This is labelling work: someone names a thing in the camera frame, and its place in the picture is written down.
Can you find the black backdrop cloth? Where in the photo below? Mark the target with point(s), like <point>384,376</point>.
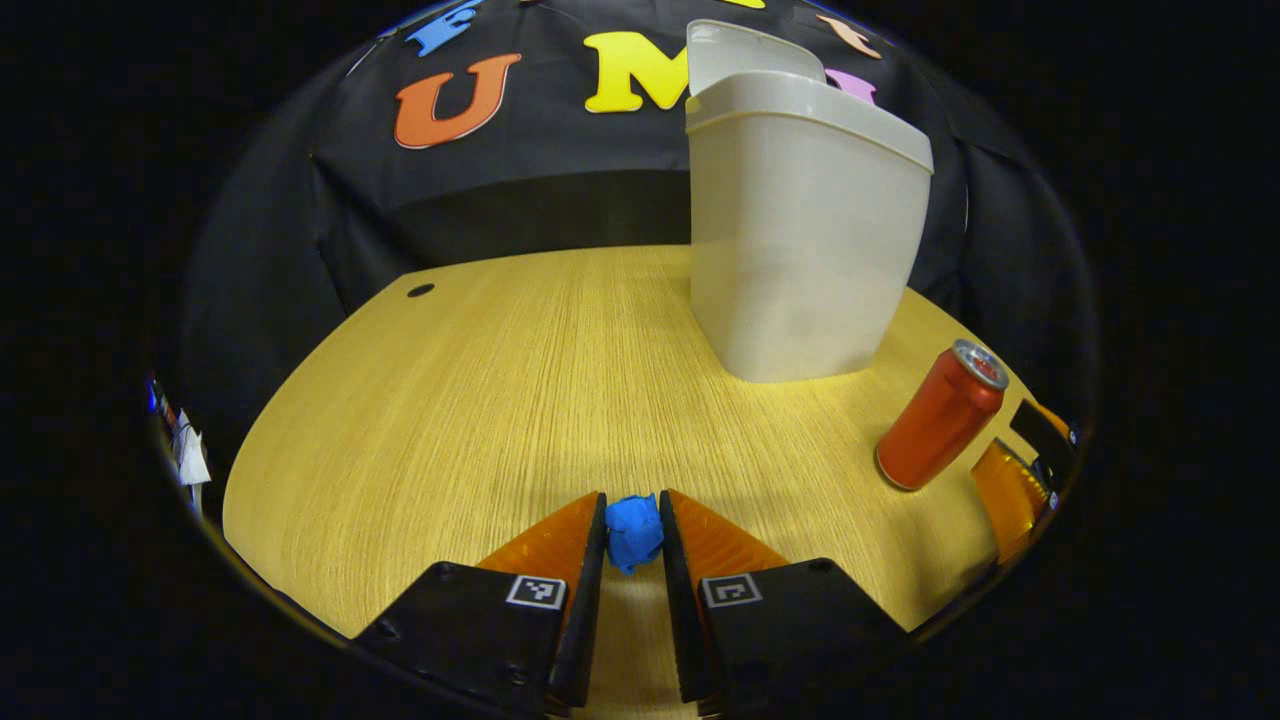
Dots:
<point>500,190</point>

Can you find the blue paper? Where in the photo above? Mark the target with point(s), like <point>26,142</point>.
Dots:
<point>633,530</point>

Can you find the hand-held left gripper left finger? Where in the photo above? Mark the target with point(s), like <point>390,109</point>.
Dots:
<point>588,640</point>

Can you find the red pop can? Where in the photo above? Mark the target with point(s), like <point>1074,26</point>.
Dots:
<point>935,420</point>

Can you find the white desktop garbage bin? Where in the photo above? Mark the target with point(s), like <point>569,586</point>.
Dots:
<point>800,230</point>

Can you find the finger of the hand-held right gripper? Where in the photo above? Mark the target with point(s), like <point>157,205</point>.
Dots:
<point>1005,495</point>
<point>1058,422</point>

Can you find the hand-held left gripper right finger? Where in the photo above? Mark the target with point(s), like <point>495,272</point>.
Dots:
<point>678,630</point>

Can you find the white paper sheet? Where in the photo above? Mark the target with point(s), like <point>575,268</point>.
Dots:
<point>192,460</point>

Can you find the wooden desktop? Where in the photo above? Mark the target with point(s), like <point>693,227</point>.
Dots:
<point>500,400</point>

